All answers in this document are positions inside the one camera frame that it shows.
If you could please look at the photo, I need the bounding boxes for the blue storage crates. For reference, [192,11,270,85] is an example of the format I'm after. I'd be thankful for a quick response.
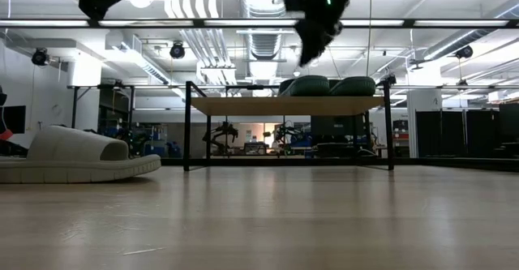
[141,127,183,159]

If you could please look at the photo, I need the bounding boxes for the dark storage rack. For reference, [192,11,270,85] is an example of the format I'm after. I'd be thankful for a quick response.
[98,88,135,157]

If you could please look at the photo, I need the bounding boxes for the green rubber slide sandal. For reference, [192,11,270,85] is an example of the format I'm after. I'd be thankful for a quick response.
[278,74,331,97]
[328,75,377,97]

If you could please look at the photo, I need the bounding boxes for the black room partition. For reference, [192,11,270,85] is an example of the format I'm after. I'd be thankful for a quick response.
[415,103,519,160]

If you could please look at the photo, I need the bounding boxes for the black metal workstation frame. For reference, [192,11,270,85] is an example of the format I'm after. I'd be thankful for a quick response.
[66,84,137,130]

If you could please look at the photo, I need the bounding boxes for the black overhead light beam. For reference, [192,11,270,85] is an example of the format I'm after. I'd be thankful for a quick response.
[0,17,519,29]

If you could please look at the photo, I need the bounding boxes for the light grey rubber slide sandal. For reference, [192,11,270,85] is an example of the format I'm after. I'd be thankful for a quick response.
[0,124,162,185]

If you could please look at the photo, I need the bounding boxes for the black monitor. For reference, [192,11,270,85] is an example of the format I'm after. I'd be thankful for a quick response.
[0,105,27,135]

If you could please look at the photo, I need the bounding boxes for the shelf with red bins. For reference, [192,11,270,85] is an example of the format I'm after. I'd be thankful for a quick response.
[389,118,410,160]

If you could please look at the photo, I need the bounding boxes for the black aluminium rig frame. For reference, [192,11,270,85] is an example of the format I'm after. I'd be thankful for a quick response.
[160,157,519,173]

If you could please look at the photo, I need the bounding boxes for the wooden shelf with black frame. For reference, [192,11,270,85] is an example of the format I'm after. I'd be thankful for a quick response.
[183,79,395,173]

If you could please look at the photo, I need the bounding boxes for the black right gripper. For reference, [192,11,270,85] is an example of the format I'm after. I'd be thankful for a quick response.
[295,15,344,68]

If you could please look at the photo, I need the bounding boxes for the silver ribbed ventilation duct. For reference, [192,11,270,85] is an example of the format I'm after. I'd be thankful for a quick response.
[238,0,294,62]

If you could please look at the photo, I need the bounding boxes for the thin hanging cord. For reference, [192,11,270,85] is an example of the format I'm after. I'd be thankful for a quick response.
[366,0,374,79]

